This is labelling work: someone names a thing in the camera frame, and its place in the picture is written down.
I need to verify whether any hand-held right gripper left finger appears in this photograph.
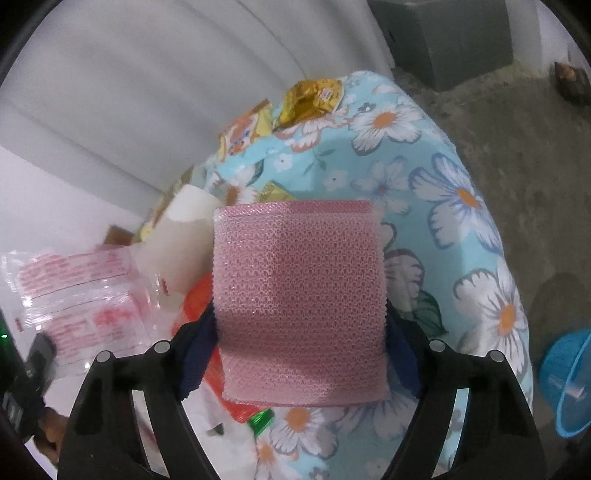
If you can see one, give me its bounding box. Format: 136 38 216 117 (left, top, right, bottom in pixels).
56 308 219 480

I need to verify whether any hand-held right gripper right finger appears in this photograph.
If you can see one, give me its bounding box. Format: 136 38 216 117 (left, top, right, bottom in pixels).
381 302 548 480

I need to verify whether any pink bubble wrap pouch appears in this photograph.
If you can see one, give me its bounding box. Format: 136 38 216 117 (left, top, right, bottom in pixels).
212 199 392 408

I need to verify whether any floral blue tablecloth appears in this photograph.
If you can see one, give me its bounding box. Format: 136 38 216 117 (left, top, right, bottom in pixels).
203 69 537 480

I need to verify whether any person's left hand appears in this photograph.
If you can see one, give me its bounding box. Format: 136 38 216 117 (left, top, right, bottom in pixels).
34 406 71 463

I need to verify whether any orange plastic wrapper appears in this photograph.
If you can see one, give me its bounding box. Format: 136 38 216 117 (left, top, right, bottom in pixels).
171 276 260 424

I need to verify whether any small green wrapper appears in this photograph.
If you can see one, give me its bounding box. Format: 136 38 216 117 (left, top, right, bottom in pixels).
246 408 276 437

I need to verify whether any clear red-printed plastic wrapper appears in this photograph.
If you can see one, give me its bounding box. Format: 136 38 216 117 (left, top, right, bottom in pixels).
0 247 185 371

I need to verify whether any small brown cardboard box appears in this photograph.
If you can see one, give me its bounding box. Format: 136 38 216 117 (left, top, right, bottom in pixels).
103 224 136 246

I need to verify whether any blue plastic basket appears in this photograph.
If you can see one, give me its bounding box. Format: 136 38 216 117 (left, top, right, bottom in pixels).
538 329 591 439

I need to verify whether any small yellow packet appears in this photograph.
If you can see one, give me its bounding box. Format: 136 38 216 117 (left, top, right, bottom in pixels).
257 182 296 205

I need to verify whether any orange snack packet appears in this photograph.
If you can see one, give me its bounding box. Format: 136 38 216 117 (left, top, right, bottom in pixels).
217 100 274 160

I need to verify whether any gold foil wrapper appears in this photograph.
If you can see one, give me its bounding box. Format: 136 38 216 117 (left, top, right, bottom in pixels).
272 78 345 131

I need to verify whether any grey box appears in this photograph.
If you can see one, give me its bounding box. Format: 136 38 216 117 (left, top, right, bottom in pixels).
367 0 516 92

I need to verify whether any dark small basket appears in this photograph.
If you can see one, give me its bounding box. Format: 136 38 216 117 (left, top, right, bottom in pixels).
551 62 585 100

